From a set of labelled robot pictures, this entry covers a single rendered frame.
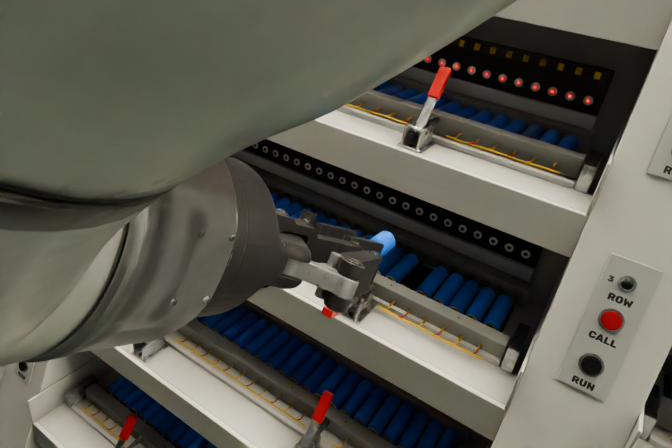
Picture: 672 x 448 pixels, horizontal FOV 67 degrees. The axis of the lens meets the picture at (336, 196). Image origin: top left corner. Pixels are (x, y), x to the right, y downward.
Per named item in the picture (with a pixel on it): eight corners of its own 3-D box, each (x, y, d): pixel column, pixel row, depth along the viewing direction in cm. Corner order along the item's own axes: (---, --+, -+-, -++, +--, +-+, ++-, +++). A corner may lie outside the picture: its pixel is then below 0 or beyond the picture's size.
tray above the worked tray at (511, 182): (570, 258, 46) (631, 115, 40) (131, 86, 72) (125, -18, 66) (598, 188, 62) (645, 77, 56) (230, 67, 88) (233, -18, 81)
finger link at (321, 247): (258, 204, 26) (278, 214, 25) (356, 231, 35) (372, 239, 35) (229, 275, 26) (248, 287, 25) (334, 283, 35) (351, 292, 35)
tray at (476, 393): (493, 442, 49) (523, 372, 45) (96, 214, 75) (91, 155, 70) (538, 331, 65) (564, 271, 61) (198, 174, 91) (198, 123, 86)
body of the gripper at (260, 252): (57, 268, 22) (193, 271, 31) (195, 363, 19) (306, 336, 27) (121, 111, 22) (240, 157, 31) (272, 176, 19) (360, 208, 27)
